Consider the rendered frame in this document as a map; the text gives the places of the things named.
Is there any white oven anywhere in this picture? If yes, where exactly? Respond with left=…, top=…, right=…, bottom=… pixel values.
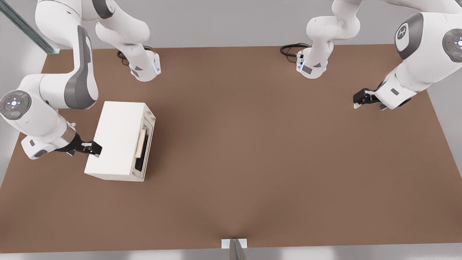
left=84, top=101, right=156, bottom=182

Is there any cream oven door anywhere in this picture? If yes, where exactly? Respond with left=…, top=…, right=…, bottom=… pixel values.
left=131, top=104, right=156, bottom=182

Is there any pale oven door handle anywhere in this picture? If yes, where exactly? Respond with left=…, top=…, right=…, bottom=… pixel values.
left=135, top=129, right=148, bottom=159

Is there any black cable loop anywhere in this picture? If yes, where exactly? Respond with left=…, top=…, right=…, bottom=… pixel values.
left=117, top=45, right=153, bottom=66
left=280, top=43, right=311, bottom=64

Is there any silver frame post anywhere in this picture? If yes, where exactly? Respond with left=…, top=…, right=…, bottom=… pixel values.
left=0, top=0, right=61, bottom=55
left=221, top=238, right=248, bottom=260

